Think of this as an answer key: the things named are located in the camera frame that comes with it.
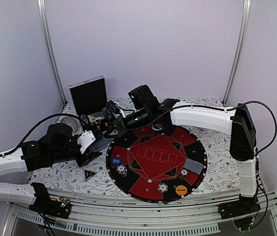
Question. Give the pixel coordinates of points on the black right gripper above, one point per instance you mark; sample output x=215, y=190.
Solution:
x=120, y=127

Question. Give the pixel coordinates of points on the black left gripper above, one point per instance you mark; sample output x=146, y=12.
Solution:
x=87, y=159

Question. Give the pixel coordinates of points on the clear dealer button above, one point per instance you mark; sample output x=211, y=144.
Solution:
x=157, y=127

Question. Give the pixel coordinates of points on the blue small blind button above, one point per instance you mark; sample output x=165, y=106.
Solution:
x=116, y=161

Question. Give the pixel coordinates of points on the single blue playing card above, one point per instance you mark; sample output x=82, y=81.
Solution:
x=193, y=166

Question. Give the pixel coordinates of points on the red poker chip stack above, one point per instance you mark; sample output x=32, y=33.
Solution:
x=183, y=174

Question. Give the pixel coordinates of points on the orange big blind button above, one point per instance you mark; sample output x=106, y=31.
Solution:
x=181, y=190

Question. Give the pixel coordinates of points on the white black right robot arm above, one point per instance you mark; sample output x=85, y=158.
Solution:
x=235, y=122

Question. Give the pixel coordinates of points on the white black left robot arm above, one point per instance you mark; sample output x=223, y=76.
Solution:
x=26, y=157

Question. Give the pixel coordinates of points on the striped grey cup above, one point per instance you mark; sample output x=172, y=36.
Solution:
x=72, y=122

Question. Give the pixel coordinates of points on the black triangular card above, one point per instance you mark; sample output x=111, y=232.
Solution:
x=88, y=174

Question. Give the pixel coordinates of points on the boxed playing card deck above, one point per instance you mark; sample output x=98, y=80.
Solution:
x=96, y=116

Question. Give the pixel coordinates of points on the aluminium poker chip case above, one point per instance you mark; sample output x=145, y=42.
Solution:
x=90, y=97

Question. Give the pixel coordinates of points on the round red black poker mat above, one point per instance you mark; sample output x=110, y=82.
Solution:
x=153, y=157

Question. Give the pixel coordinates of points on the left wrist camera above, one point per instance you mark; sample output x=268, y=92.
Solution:
x=85, y=140

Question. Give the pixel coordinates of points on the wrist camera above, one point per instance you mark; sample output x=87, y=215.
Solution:
x=115, y=113
x=85, y=140

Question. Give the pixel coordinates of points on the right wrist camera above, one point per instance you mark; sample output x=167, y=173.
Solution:
x=115, y=113

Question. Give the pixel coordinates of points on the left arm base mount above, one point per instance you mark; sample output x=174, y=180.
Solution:
x=43, y=204

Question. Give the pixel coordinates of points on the aluminium front rail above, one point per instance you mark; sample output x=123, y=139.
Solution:
x=193, y=215

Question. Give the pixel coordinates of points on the right aluminium frame post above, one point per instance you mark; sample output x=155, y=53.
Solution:
x=240, y=44

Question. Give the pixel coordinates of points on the aluminium frame post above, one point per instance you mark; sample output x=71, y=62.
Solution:
x=240, y=44
x=48, y=42

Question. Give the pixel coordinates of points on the left aluminium frame post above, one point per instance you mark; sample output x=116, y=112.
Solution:
x=48, y=42

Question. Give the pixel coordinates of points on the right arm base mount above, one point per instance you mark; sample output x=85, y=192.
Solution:
x=245, y=207

